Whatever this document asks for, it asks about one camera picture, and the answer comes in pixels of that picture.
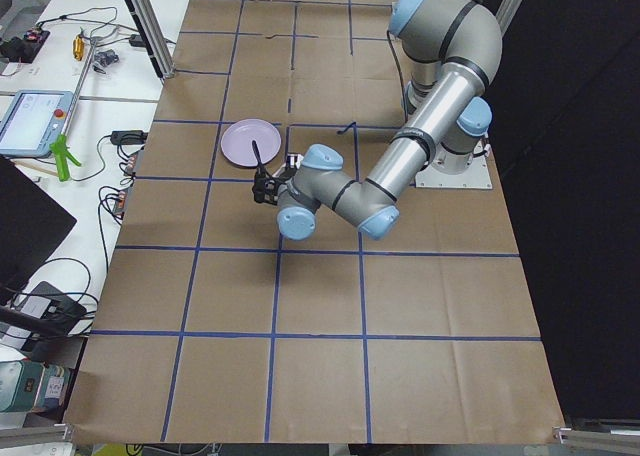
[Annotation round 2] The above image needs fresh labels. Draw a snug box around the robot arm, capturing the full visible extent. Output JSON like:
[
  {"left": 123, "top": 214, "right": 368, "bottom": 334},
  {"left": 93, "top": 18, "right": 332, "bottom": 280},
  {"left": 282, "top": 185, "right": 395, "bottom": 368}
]
[{"left": 252, "top": 0, "right": 502, "bottom": 240}]

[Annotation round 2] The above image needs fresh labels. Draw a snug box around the green plastic clamp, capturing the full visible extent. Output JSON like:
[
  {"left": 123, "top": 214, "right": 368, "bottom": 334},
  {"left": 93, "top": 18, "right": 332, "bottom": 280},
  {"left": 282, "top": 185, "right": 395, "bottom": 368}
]
[{"left": 49, "top": 134, "right": 82, "bottom": 182}]

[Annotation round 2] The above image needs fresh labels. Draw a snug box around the long metal rod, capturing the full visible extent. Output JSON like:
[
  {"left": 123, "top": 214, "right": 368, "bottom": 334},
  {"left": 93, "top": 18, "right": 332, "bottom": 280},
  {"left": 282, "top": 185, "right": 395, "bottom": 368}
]
[{"left": 60, "top": 30, "right": 97, "bottom": 136}]

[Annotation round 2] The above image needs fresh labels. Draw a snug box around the aluminium frame post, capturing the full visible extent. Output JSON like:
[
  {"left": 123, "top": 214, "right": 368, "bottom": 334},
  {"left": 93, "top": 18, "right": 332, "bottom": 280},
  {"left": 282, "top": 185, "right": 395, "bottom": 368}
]
[{"left": 124, "top": 0, "right": 175, "bottom": 80}]

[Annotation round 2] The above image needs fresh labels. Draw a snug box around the black monitor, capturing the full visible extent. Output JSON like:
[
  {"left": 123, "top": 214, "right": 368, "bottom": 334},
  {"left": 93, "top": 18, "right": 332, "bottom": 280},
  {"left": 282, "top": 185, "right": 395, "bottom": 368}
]
[{"left": 1, "top": 158, "right": 76, "bottom": 304}]

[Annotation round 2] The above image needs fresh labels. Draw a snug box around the lavender plate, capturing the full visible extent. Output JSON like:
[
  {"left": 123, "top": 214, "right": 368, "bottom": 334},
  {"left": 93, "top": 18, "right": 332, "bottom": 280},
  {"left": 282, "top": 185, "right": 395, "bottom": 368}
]
[{"left": 221, "top": 118, "right": 282, "bottom": 167}]

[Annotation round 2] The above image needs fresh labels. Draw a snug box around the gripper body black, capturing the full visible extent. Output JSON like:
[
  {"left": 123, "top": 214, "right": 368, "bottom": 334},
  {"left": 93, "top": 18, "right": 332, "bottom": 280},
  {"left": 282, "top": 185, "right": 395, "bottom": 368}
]
[{"left": 252, "top": 170, "right": 293, "bottom": 204}]

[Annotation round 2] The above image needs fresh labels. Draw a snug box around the black power adapter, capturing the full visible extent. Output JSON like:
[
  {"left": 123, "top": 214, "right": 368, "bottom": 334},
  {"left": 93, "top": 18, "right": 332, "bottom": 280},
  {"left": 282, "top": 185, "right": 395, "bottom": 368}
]
[{"left": 110, "top": 130, "right": 148, "bottom": 145}]

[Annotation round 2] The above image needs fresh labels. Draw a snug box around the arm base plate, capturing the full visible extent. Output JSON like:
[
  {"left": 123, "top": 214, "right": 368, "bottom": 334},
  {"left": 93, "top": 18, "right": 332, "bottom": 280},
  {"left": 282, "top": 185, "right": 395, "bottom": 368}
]
[{"left": 415, "top": 142, "right": 493, "bottom": 190}]

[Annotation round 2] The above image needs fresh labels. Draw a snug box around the blue teach pendant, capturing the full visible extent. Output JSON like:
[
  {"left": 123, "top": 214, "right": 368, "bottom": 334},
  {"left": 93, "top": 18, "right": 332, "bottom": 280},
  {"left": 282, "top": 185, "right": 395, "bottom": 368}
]
[{"left": 1, "top": 90, "right": 73, "bottom": 158}]

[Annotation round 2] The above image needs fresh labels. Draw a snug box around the yellow tool on table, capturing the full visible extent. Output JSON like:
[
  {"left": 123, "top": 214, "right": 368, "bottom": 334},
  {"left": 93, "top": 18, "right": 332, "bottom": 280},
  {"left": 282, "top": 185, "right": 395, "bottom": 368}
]
[{"left": 72, "top": 35, "right": 85, "bottom": 61}]

